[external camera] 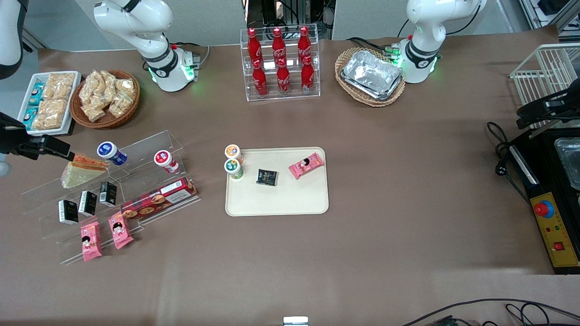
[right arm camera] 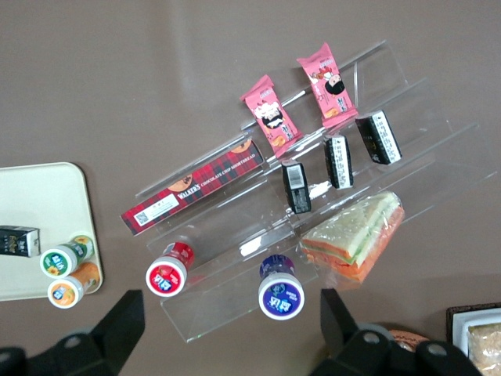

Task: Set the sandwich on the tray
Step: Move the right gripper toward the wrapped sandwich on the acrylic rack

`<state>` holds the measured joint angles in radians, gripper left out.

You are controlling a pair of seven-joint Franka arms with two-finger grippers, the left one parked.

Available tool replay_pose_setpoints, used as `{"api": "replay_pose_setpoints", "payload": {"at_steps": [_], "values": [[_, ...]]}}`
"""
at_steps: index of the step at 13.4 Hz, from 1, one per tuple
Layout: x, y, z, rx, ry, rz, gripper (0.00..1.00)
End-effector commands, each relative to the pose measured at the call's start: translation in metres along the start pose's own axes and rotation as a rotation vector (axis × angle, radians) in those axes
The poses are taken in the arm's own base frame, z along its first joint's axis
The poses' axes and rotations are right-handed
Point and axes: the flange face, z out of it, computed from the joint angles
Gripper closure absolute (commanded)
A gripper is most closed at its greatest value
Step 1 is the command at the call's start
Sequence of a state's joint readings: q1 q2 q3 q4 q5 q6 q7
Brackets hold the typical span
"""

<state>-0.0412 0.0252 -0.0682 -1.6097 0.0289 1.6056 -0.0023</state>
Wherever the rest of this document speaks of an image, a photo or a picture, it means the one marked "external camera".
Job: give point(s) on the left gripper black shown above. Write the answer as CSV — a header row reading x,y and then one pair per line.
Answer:
x,y
563,102

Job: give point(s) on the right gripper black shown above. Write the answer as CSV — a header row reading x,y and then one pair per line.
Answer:
x,y
10,136

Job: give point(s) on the plastic-wrapped triangle sandwich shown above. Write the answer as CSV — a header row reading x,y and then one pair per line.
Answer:
x,y
81,173

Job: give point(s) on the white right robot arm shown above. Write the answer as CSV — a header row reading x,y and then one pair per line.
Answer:
x,y
136,27

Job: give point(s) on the aluminium foil tray stack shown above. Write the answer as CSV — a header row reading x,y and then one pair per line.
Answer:
x,y
371,74

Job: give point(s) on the beige plastic serving tray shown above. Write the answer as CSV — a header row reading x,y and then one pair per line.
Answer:
x,y
281,199

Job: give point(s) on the teal snack packet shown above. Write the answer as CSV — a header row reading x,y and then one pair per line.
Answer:
x,y
31,118
37,94

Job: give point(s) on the clear rice cracker pack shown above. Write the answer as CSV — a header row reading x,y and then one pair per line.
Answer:
x,y
59,85
50,114

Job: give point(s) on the white rectangular snack bin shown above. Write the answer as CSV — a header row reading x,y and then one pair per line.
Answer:
x,y
22,106

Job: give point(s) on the clear bagged puffed snack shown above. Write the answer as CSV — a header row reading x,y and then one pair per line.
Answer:
x,y
120,97
94,112
90,86

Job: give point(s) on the small black snack box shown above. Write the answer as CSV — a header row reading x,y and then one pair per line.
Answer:
x,y
87,203
108,194
68,212

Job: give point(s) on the blue-lidded yogurt cup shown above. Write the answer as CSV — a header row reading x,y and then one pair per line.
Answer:
x,y
111,151

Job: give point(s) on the brown round wicker basket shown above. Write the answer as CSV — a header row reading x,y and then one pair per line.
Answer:
x,y
129,111

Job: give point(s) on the clear acrylic stepped display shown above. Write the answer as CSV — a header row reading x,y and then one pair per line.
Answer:
x,y
145,145

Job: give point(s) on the pink cartoon snack packet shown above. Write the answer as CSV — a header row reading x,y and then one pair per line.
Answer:
x,y
120,231
90,241
306,165

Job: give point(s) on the black sealing machine yellow panel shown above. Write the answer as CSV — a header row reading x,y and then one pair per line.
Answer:
x,y
555,235

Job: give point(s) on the red-lidded yogurt cup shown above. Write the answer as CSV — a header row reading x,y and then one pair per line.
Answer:
x,y
165,160

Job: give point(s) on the red cookie box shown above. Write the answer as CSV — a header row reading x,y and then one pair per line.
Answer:
x,y
156,199

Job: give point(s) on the light tan wicker basket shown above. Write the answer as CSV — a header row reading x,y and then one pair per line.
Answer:
x,y
346,88

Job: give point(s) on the orange-lidded yogurt cup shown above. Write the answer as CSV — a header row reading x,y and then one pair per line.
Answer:
x,y
233,152

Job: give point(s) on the green-lidded yogurt cup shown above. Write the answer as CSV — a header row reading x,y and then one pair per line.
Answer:
x,y
233,167

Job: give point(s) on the black square snack packet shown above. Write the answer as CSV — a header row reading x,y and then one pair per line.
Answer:
x,y
267,177

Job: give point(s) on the red cola bottle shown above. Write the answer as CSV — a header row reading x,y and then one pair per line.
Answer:
x,y
254,45
283,80
307,78
304,43
278,45
260,81

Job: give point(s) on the clear acrylic bottle rack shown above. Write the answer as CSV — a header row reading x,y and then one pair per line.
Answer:
x,y
294,93

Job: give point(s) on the black background equipment rack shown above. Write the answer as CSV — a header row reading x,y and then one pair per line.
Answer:
x,y
290,13

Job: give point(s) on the small white device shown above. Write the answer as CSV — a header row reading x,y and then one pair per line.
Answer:
x,y
295,321

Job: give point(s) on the grey metal shelf frame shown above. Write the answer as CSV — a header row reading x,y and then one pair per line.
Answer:
x,y
548,11

